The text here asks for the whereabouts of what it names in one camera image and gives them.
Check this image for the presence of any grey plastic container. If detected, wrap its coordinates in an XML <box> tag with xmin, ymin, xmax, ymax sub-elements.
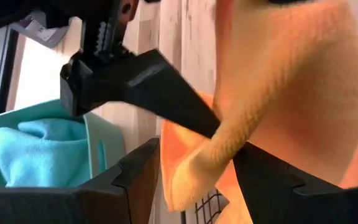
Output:
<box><xmin>9</xmin><ymin>10</ymin><xmax>71</xmax><ymax>49</ymax></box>

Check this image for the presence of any black metal frame bar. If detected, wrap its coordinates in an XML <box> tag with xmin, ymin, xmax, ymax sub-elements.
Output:
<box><xmin>0</xmin><ymin>27</ymin><xmax>21</xmax><ymax>116</ymax></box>

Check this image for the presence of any blue microfiber towel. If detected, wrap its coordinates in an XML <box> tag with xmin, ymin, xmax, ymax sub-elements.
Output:
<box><xmin>0</xmin><ymin>117</ymin><xmax>92</xmax><ymax>188</ymax></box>

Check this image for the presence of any teal plastic basket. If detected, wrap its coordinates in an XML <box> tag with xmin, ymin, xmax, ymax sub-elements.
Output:
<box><xmin>0</xmin><ymin>98</ymin><xmax>127</xmax><ymax>189</ymax></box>

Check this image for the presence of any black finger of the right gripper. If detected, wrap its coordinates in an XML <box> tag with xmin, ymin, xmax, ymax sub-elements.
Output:
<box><xmin>59</xmin><ymin>48</ymin><xmax>223</xmax><ymax>140</ymax></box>

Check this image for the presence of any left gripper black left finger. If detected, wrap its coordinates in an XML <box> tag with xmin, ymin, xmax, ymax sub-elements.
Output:
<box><xmin>0</xmin><ymin>138</ymin><xmax>162</xmax><ymax>224</ymax></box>

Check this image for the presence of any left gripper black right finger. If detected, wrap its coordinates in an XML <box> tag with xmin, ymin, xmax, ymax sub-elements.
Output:
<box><xmin>232</xmin><ymin>141</ymin><xmax>358</xmax><ymax>224</ymax></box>

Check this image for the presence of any orange microfiber towel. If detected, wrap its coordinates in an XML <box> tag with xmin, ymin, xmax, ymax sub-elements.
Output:
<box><xmin>211</xmin><ymin>0</ymin><xmax>358</xmax><ymax>187</ymax></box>
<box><xmin>160</xmin><ymin>91</ymin><xmax>254</xmax><ymax>224</ymax></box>

